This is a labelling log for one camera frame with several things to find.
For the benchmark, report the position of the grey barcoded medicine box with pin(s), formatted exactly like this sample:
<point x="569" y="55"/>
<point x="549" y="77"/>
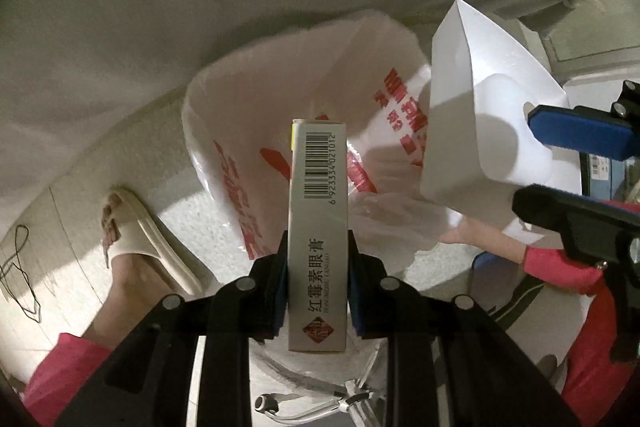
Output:
<point x="317" y="232"/>

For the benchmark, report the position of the blue cardboard box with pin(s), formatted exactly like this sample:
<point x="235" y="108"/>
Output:
<point x="602" y="172"/>

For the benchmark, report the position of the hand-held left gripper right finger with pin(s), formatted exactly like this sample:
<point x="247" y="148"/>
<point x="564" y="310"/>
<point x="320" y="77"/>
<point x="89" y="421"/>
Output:
<point x="356" y="307"/>

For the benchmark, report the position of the metal swivel chair base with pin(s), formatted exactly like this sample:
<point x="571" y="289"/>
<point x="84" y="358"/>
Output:
<point x="350" y="394"/>

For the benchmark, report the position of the person's right foot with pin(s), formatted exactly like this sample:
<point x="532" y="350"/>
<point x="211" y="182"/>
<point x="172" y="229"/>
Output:
<point x="480" y="237"/>

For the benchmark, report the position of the white paper carton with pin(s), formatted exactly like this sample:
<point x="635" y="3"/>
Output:
<point x="450" y="117"/>

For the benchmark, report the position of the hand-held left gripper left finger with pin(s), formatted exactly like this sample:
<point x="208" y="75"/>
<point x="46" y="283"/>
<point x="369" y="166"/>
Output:
<point x="280" y="302"/>

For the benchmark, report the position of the beige slipper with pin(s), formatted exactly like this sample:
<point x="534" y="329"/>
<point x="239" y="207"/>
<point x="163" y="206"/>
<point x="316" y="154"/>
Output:
<point x="160" y="242"/>

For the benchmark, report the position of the person's left foot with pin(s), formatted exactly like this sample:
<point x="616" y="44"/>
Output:
<point x="127" y="282"/>

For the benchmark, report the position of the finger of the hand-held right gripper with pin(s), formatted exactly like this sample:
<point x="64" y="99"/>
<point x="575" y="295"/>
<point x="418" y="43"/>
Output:
<point x="575" y="127"/>
<point x="542" y="207"/>

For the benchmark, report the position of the person's foot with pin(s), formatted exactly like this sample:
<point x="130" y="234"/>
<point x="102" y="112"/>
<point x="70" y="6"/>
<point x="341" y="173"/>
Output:
<point x="480" y="237"/>
<point x="127" y="282"/>

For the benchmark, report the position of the white red-printed plastic bag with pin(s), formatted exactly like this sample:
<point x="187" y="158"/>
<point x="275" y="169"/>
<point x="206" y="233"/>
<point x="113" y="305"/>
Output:
<point x="240" y="117"/>

